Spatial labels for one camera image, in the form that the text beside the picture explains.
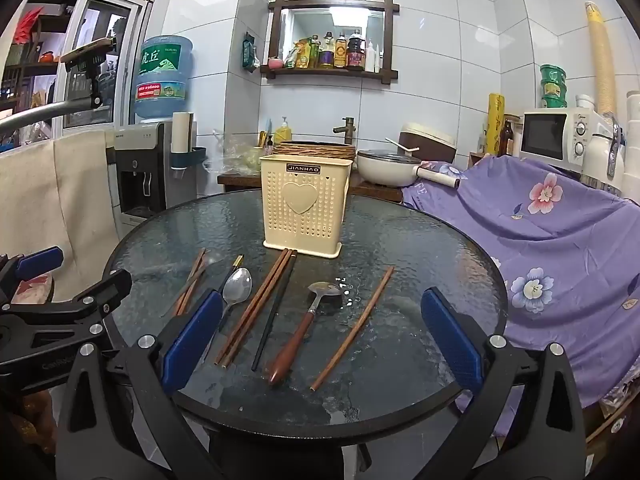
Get red paper flower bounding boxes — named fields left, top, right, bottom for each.
left=17, top=6, right=48, bottom=43

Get cream plastic utensil holder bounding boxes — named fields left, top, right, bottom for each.
left=258, top=154, right=351, bottom=260

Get cream frying pan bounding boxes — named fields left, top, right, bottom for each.
left=356, top=149, right=461, bottom=191

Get green hanging packet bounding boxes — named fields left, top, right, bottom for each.
left=241, top=32, right=261, bottom=71

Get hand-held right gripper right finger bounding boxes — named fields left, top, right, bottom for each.
left=419, top=287, right=587, bottom=480

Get steel spoon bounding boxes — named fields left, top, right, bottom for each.
left=217, top=267, right=254, bottom=333

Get person's left hand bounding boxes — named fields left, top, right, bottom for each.
left=4, top=389, right=58, bottom=461

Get teal cup holder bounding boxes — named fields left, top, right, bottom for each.
left=169, top=146, right=207, bottom=169

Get white thermos jug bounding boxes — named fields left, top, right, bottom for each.
left=582, top=132, right=626, bottom=196

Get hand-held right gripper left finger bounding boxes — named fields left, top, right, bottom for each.
left=55, top=289, right=226, bottom=480

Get brown cream rice cooker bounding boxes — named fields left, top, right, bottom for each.
left=399, top=122, right=458, bottom=163

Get wooden storage shelf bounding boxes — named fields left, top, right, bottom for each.
left=0, top=10, right=71, bottom=111

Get beige cloth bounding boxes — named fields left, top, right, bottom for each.
left=0, top=130, right=123, bottom=301

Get row of condiment bottles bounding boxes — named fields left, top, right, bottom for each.
left=284, top=30, right=383, bottom=72

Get white microwave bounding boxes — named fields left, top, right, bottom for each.
left=518, top=107, right=608, bottom=176

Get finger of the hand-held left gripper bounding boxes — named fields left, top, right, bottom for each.
left=0, top=246, right=65, bottom=307
left=0, top=269, right=134, bottom=356

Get stack of white containers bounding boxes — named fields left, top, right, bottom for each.
left=625, top=90, right=640, bottom=196

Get tall yellow paper cup stack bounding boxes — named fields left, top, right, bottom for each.
left=585, top=1, right=618, bottom=113

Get brass faucet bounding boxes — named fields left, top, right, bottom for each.
left=334, top=116, right=358, bottom=145

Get smartphone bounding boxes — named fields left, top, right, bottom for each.
left=61, top=37, right=117, bottom=63

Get clear plastic bag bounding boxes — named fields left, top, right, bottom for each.
left=220, top=132, right=263, bottom=176

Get blue water jug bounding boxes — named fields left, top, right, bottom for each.
left=132, top=35, right=195, bottom=121

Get yellow wrap roll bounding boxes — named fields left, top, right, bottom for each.
left=487, top=92, right=506, bottom=157

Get dark wooden counter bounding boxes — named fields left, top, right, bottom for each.
left=217, top=170, right=406, bottom=206

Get wooden-handled spoon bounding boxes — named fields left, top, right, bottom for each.
left=265, top=281, right=344, bottom=387

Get wooden framed mirror shelf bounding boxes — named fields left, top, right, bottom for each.
left=260, top=0, right=401, bottom=81

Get white framed window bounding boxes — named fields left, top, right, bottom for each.
left=62, top=0, right=153, bottom=128

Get brown wooden chopstick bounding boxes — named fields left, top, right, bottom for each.
left=310, top=266, right=396, bottom=392
left=161, top=262, right=211, bottom=318
left=172, top=247, right=207, bottom=317
left=215, top=248, right=291, bottom=366
left=222, top=250, right=297, bottom=368

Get purple floral cloth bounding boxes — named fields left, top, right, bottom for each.
left=402, top=155, right=640, bottom=441

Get woven basin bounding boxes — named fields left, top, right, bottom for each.
left=272, top=140, right=357, bottom=161

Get white water dispenser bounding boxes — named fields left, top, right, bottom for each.
left=114, top=121, right=173, bottom=221

